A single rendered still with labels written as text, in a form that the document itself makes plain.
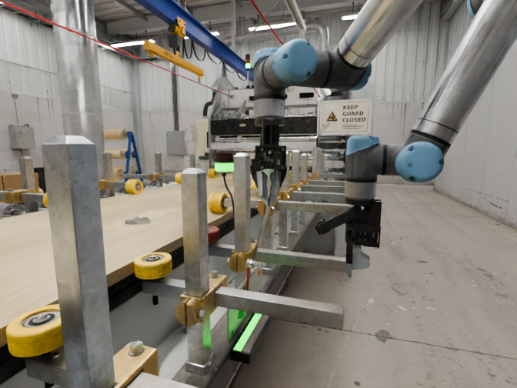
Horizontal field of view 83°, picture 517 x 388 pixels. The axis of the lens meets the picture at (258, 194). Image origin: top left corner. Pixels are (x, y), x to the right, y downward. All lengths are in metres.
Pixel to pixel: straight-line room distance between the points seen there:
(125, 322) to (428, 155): 0.73
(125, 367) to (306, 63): 0.57
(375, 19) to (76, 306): 0.60
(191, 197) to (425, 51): 9.45
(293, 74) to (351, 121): 2.44
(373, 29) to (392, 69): 8.98
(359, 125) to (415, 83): 6.69
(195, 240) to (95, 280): 0.23
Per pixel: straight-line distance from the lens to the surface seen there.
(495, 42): 0.67
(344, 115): 3.02
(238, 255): 0.80
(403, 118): 9.44
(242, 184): 0.78
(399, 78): 9.57
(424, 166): 0.61
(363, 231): 0.77
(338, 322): 0.60
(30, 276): 0.75
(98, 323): 0.41
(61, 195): 0.36
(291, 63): 0.60
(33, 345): 0.54
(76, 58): 4.67
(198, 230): 0.56
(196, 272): 0.60
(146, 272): 0.69
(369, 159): 0.74
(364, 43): 0.63
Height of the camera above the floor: 1.15
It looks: 9 degrees down
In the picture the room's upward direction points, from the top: straight up
